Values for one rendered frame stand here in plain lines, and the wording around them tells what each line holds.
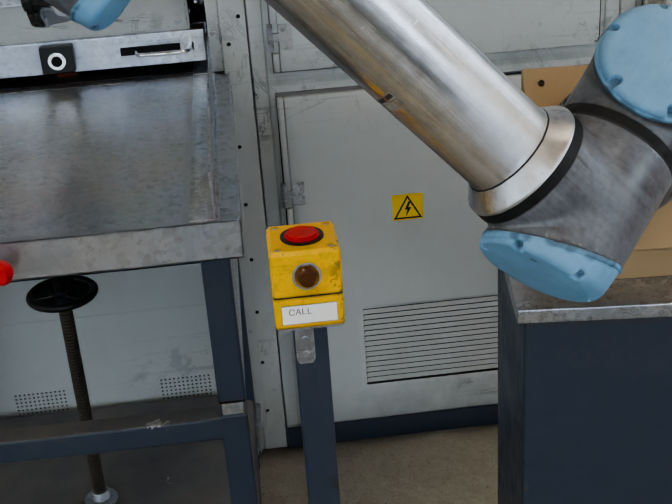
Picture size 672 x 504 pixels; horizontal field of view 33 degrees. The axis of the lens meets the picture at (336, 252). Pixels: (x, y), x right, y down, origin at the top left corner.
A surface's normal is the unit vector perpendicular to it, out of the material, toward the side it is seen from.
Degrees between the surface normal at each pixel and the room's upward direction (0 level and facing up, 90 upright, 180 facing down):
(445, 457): 0
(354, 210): 90
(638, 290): 0
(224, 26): 90
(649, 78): 43
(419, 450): 0
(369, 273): 90
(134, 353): 90
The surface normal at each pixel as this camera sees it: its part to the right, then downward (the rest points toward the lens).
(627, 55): 0.01, -0.37
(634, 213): 0.62, 0.18
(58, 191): -0.06, -0.90
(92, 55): 0.11, 0.43
